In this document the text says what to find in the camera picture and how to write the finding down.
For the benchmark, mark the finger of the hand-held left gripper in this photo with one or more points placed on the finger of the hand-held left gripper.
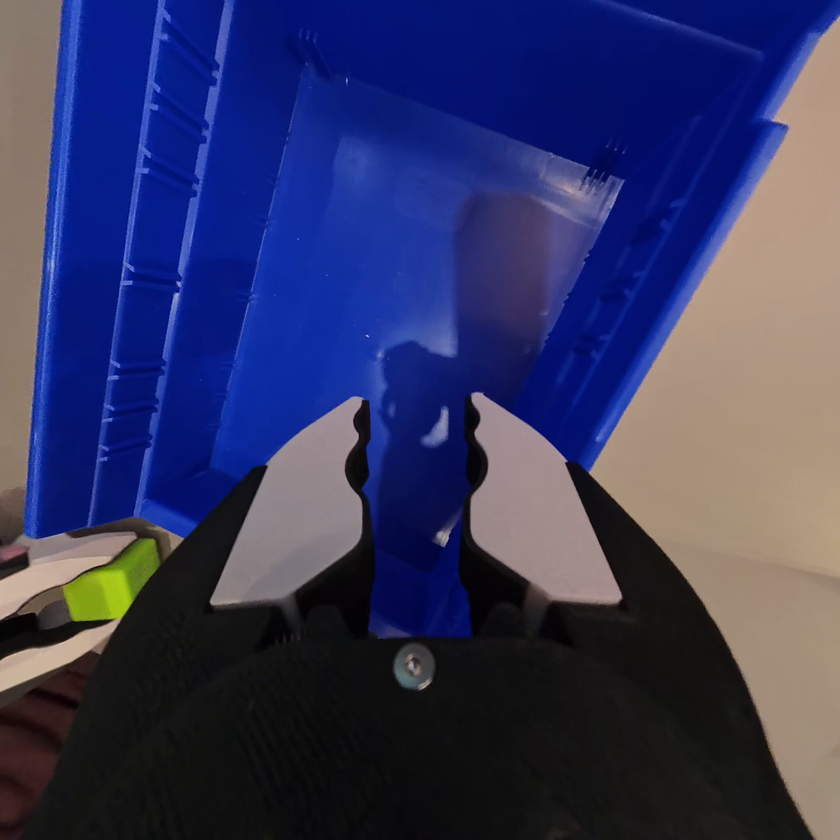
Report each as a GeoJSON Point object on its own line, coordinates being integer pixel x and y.
{"type": "Point", "coordinates": [46, 646]}
{"type": "Point", "coordinates": [79, 549]}

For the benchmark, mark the green magnetic cube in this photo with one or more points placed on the green magnetic cube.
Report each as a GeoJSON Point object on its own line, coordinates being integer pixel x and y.
{"type": "Point", "coordinates": [112, 584]}

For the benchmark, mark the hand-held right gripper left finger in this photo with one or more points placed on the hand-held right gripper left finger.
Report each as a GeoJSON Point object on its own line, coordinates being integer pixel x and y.
{"type": "Point", "coordinates": [286, 525]}

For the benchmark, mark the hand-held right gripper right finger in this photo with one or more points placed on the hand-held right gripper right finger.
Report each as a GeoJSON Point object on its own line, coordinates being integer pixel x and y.
{"type": "Point", "coordinates": [545, 525]}

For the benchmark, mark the blue plastic bin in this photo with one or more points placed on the blue plastic bin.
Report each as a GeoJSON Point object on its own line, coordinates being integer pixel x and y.
{"type": "Point", "coordinates": [328, 263]}

